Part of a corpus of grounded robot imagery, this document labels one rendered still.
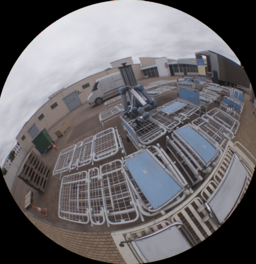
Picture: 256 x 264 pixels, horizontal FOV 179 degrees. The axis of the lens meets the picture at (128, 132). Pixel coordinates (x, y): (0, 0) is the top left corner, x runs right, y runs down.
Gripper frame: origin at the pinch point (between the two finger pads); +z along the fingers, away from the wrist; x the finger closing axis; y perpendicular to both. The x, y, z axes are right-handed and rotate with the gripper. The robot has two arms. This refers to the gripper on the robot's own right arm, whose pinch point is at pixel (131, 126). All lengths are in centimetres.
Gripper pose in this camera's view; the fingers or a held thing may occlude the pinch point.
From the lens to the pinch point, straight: 124.5
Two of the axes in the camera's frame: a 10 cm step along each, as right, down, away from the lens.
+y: -3.7, -4.7, 8.0
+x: -4.5, -6.7, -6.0
